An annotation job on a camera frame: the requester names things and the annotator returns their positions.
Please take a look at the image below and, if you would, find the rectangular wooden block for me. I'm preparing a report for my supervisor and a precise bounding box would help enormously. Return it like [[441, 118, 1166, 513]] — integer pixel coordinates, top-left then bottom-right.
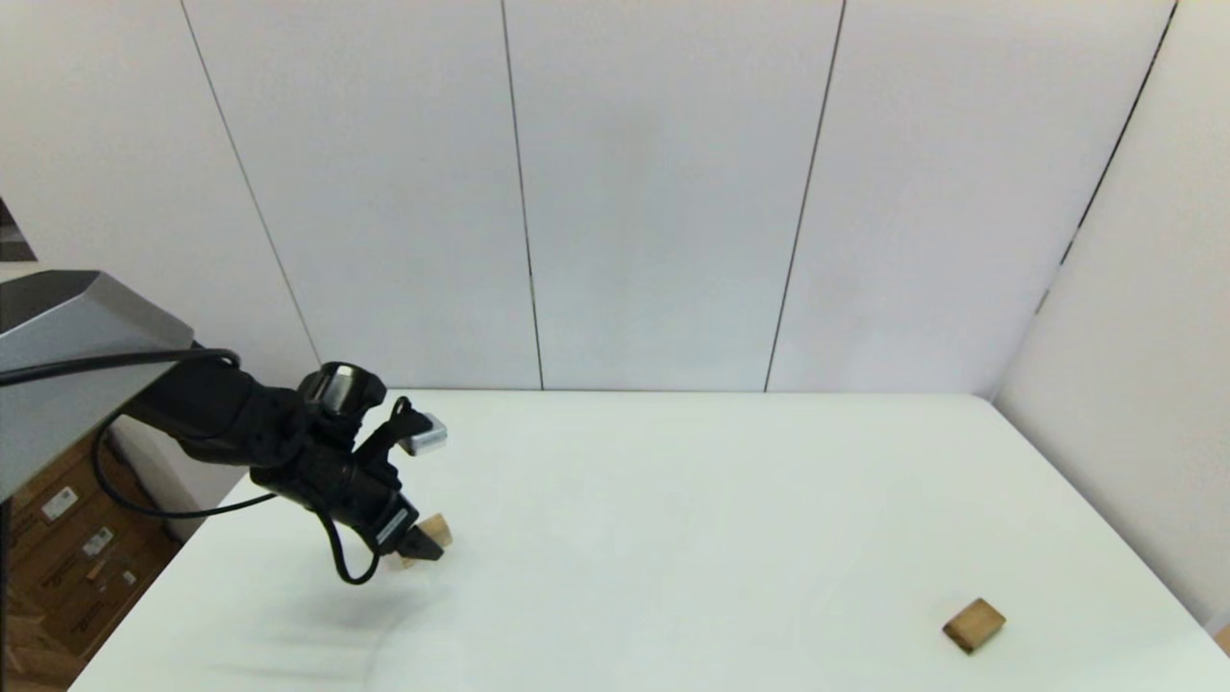
[[942, 597, 1007, 655]]

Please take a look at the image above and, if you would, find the dark grey wall panel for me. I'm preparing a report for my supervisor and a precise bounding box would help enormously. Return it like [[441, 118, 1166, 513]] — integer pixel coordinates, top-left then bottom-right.
[[0, 197, 37, 262]]

